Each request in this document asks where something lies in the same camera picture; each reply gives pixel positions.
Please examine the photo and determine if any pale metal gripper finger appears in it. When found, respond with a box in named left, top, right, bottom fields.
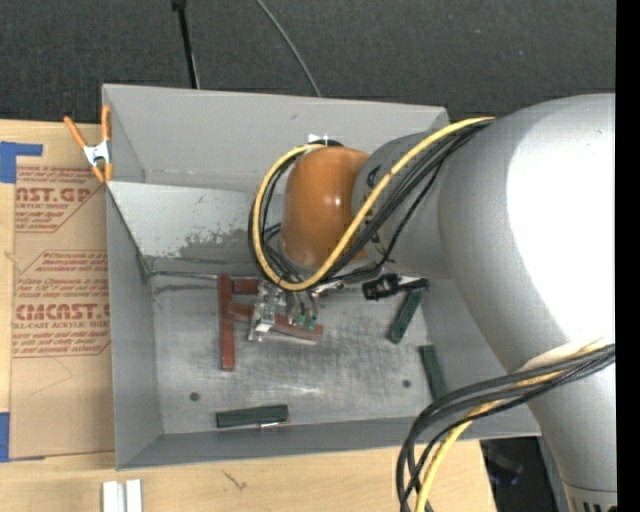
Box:
left=247, top=301, right=277, bottom=344

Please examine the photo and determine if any grey metal bin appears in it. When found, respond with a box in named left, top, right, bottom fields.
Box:
left=101, top=83, right=542, bottom=472

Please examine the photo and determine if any dark green flat block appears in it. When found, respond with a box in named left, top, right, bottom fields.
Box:
left=418, top=344, right=449, bottom=402
left=388, top=288, right=424, bottom=345
left=215, top=404, right=291, bottom=429

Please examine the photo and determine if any brown cardboard board red print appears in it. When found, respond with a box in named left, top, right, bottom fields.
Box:
left=0, top=118, right=118, bottom=462

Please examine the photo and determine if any black cylinder on white bracket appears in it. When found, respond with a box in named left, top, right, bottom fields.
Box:
left=361, top=272, right=431, bottom=302

